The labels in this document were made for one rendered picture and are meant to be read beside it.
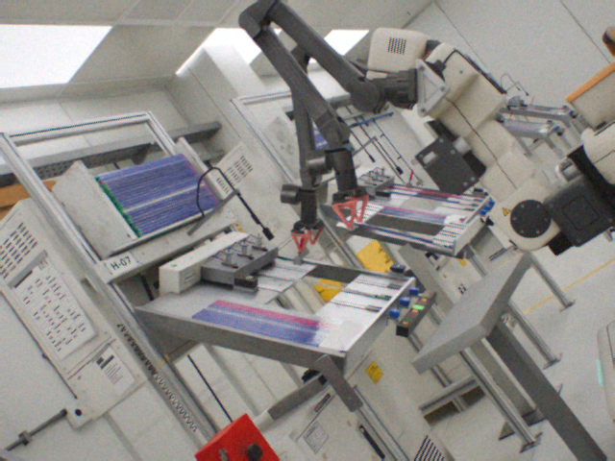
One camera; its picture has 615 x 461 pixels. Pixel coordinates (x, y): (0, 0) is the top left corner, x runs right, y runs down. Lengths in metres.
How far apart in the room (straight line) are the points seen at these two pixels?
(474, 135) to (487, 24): 7.95
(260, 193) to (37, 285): 1.46
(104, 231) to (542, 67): 8.00
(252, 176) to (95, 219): 1.36
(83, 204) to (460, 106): 1.25
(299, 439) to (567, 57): 8.11
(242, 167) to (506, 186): 1.95
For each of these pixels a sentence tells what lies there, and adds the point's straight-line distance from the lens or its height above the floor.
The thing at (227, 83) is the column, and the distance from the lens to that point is 5.81.
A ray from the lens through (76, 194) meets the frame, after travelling 2.43.
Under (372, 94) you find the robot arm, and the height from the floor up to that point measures 1.23.
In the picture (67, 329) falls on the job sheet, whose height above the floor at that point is 1.29.
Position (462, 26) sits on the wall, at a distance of 9.96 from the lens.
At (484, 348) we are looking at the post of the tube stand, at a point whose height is 0.32.
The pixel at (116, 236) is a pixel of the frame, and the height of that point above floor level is 1.44.
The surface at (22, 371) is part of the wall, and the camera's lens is 3.80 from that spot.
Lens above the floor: 0.94
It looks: 3 degrees up
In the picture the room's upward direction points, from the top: 37 degrees counter-clockwise
